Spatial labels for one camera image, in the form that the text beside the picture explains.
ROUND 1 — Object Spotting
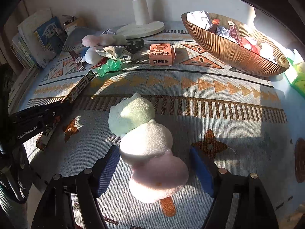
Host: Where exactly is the brown round coaster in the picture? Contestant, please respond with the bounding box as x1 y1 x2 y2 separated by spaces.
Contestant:
295 138 305 183

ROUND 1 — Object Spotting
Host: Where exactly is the green translucent plastic toy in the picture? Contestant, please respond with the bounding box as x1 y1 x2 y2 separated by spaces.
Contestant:
97 59 122 77

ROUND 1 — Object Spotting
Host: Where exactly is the paper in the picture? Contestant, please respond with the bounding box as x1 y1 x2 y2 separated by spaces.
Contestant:
101 28 116 35

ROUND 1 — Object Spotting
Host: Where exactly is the dark gloved left hand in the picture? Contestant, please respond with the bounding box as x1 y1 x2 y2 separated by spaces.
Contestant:
1 144 33 204

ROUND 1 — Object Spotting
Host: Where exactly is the silver foil snack wrapper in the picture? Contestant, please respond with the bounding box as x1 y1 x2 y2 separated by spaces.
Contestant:
95 46 133 61

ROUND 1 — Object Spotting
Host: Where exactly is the blue white cat plush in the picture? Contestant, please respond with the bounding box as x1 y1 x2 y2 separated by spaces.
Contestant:
81 48 103 65

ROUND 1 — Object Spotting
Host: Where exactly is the black keychain figure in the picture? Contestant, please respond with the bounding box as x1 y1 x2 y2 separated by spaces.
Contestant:
126 38 145 54

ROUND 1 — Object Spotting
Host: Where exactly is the green tissue pack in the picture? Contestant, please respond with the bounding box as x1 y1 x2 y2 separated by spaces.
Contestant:
284 48 305 97

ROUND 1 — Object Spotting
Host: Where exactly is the large paper ball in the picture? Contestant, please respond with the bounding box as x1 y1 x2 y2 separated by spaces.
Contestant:
187 10 212 30

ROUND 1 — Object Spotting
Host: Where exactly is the pink dango skewer plush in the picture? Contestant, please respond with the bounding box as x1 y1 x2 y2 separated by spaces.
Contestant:
81 34 128 48

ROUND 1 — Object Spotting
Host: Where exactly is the beige calligraphy pen cup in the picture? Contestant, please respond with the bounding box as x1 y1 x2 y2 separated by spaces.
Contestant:
63 15 87 36

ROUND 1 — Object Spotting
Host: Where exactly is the patterned woven table mat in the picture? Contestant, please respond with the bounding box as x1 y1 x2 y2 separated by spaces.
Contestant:
24 31 304 228

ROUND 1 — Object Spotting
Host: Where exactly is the grey sleeved left forearm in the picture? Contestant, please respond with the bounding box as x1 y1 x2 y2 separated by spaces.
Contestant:
0 183 29 229

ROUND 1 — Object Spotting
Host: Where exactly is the green white pink dango plush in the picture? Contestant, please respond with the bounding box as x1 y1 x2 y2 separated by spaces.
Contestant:
108 93 189 217

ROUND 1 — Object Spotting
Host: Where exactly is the orange square carton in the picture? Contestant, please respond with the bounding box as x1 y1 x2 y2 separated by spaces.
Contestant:
148 43 176 66

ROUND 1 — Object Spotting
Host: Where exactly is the red furry plush pouch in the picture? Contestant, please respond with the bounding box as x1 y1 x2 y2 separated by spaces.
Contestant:
241 37 261 55

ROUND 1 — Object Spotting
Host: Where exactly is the black wall monitor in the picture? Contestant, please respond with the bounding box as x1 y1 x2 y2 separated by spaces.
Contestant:
241 0 304 44

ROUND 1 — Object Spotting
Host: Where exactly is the brown ribbed wicker bowl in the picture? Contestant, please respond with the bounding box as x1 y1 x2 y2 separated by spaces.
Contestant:
181 13 290 77

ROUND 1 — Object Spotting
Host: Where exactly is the dark red long box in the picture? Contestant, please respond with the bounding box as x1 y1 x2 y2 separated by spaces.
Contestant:
69 51 84 72

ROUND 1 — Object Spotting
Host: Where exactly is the row of upright books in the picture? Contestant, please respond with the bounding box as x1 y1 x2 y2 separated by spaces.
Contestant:
10 8 66 69

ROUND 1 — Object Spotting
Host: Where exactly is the orange printed long box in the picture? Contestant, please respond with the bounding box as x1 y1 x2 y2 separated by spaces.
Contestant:
36 70 95 150

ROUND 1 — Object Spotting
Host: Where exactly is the white desk lamp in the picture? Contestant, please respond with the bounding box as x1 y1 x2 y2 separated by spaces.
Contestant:
116 0 165 39

